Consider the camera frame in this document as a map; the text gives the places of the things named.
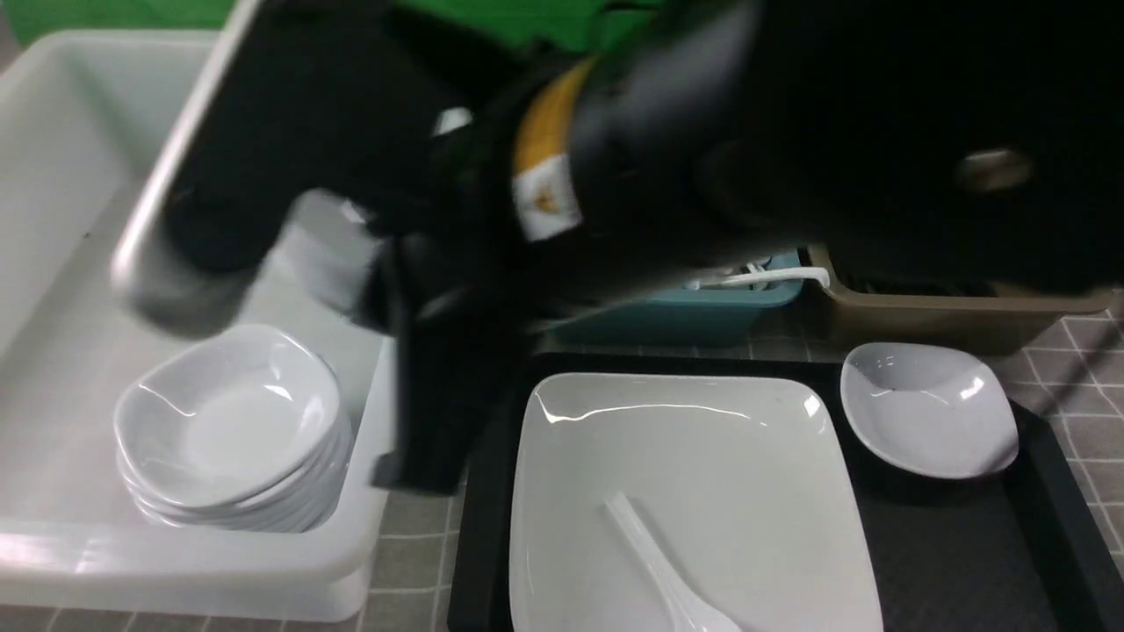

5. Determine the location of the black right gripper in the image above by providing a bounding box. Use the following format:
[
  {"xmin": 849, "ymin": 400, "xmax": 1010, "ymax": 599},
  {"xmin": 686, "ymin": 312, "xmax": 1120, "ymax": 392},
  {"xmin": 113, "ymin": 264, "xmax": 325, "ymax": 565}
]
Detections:
[{"xmin": 360, "ymin": 97, "xmax": 580, "ymax": 493}]

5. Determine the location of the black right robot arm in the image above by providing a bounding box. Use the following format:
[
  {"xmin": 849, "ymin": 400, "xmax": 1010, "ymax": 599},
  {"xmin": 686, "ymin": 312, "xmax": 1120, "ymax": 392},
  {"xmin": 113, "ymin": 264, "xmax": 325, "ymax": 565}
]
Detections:
[{"xmin": 365, "ymin": 1, "xmax": 1121, "ymax": 495}]

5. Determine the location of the white small dish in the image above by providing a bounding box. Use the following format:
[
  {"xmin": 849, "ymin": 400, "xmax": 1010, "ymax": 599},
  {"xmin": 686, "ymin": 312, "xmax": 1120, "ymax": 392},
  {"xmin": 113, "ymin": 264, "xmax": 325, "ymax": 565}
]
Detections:
[{"xmin": 839, "ymin": 341, "xmax": 1019, "ymax": 480}]

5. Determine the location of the grey checked tablecloth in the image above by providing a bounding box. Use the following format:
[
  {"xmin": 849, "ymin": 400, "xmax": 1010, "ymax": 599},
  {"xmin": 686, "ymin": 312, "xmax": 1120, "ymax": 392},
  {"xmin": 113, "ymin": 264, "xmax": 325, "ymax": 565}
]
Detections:
[{"xmin": 3, "ymin": 301, "xmax": 1121, "ymax": 631}]

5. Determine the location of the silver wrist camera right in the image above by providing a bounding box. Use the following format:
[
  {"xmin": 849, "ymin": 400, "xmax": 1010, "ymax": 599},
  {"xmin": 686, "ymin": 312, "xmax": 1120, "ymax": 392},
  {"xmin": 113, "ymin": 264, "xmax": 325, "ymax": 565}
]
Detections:
[{"xmin": 112, "ymin": 1, "xmax": 460, "ymax": 338}]

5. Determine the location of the teal plastic bin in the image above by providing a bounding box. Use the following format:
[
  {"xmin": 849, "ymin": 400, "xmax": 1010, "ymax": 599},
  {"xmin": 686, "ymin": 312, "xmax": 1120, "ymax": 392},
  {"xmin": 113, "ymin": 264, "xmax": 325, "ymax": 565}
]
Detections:
[{"xmin": 552, "ymin": 279, "xmax": 803, "ymax": 347}]

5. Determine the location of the large white square plate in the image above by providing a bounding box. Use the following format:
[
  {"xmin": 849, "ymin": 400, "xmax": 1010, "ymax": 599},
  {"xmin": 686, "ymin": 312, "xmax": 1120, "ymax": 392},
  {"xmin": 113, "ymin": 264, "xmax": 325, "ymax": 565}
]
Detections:
[{"xmin": 508, "ymin": 372, "xmax": 883, "ymax": 631}]

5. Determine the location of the green cloth backdrop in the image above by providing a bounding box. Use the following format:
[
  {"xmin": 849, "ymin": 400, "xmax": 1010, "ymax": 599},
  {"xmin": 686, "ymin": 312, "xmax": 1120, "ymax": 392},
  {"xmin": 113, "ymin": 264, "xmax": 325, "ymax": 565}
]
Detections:
[{"xmin": 3, "ymin": 1, "xmax": 663, "ymax": 51}]

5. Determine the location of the brown plastic bin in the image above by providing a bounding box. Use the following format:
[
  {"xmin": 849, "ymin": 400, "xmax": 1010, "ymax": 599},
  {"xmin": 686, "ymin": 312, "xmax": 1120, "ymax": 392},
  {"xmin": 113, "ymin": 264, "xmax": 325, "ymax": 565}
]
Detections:
[{"xmin": 800, "ymin": 247, "xmax": 1112, "ymax": 356}]

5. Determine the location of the stack of white dishes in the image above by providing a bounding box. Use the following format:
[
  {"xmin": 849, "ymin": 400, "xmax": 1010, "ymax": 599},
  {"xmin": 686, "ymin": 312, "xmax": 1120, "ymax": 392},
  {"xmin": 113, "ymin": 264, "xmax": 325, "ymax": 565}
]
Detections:
[{"xmin": 114, "ymin": 325, "xmax": 355, "ymax": 533}]

